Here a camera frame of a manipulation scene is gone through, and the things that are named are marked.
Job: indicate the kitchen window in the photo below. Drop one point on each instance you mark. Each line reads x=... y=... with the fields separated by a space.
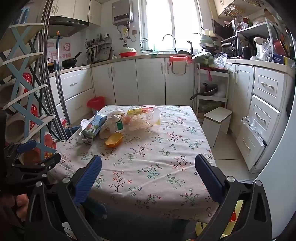
x=161 y=23

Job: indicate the grey water heater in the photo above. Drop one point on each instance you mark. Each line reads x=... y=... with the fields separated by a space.
x=122 y=11

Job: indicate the white trolley rack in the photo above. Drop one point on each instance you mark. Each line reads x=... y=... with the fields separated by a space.
x=217 y=74

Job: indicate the dark hanging board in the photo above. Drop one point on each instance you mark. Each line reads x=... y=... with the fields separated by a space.
x=105 y=54

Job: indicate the red white plastic bag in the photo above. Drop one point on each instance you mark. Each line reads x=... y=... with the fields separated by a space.
x=63 y=121

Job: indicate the white plastic bag green label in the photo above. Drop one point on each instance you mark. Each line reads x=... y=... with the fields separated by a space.
x=111 y=125

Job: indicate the crumpled plastic bag in drawer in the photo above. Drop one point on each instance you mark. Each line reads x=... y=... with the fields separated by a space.
x=251 y=125

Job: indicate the person's left hand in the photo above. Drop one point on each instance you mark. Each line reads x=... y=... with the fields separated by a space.
x=21 y=205

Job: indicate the black frying pan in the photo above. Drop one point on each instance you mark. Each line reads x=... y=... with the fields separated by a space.
x=69 y=62

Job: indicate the utensil rack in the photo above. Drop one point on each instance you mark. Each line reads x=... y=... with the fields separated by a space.
x=97 y=46

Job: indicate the green dishcloth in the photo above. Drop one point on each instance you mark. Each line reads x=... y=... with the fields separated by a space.
x=153 y=55

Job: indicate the blue milk carton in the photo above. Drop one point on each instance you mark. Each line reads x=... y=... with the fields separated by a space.
x=92 y=127

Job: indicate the wall socket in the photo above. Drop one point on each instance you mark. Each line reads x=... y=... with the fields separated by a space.
x=134 y=32

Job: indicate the white wall cabinets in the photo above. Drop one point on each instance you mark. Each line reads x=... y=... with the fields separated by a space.
x=81 y=9
x=222 y=7

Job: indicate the range hood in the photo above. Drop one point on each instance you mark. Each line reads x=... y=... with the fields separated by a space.
x=67 y=25

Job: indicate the blue and white shelf rack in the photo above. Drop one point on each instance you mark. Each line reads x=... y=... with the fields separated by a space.
x=17 y=39

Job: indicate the white stool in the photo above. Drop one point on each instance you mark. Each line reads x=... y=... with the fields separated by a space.
x=217 y=114

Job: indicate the clear plastic tray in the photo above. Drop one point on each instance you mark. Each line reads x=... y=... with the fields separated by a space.
x=141 y=122

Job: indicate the orange bowl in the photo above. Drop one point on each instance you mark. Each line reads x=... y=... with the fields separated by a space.
x=34 y=156

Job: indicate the large clear plastic bag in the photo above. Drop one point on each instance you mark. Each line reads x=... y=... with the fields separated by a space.
x=266 y=52

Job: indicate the black microwave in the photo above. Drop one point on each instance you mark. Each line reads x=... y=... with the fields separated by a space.
x=223 y=30

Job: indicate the black wok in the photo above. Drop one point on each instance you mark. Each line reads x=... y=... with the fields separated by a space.
x=207 y=90

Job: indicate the table with floral cloth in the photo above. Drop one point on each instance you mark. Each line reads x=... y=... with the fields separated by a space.
x=143 y=162

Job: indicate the white refrigerator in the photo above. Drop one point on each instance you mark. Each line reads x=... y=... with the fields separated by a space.
x=282 y=185

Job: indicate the yellow and red box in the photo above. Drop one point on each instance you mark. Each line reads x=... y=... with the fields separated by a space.
x=138 y=112

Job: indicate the red hanging plastic bag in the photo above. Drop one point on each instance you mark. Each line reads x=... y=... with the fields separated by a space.
x=178 y=59

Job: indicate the red basin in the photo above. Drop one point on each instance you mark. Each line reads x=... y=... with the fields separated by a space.
x=127 y=54

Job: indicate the orange peel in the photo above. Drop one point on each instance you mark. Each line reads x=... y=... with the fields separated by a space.
x=113 y=140

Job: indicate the white drawer unit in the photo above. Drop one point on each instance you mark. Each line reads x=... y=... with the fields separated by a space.
x=74 y=83

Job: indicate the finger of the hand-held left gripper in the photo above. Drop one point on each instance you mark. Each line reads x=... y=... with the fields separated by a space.
x=52 y=160
x=26 y=146

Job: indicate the red pot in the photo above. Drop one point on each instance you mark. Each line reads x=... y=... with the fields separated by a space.
x=279 y=47

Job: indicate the white kettle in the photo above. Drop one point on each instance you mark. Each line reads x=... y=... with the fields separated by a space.
x=260 y=44

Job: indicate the blue dustpan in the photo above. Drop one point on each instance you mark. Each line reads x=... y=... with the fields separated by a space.
x=71 y=131

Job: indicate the pale green pot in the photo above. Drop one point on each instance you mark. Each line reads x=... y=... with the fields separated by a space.
x=205 y=39

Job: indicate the black tap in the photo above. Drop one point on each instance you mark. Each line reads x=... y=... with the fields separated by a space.
x=191 y=47

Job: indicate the chrome faucet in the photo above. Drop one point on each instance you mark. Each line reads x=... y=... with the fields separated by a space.
x=175 y=45

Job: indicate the patterned bin with red bag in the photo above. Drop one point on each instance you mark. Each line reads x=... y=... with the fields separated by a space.
x=95 y=103

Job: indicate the black pot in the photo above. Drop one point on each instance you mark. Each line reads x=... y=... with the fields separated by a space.
x=246 y=52

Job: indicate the green vegetables in bag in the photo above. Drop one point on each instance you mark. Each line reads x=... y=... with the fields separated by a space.
x=203 y=58

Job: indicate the white base cabinets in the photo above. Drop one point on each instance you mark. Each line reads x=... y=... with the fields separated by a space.
x=148 y=78

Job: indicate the blue box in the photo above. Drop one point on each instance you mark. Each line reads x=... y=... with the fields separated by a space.
x=279 y=58

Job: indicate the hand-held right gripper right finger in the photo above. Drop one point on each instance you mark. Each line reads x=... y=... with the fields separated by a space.
x=209 y=178

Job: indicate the yellow plastic bin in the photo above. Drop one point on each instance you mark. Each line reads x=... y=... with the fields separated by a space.
x=238 y=205

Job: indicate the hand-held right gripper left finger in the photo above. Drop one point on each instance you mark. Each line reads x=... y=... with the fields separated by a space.
x=87 y=180

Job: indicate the metal counter shelf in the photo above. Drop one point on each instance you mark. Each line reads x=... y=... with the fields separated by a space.
x=254 y=27

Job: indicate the black toaster oven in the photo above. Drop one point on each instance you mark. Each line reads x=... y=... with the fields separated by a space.
x=229 y=48

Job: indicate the white panelled drawer cabinet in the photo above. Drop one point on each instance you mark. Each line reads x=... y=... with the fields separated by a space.
x=266 y=85

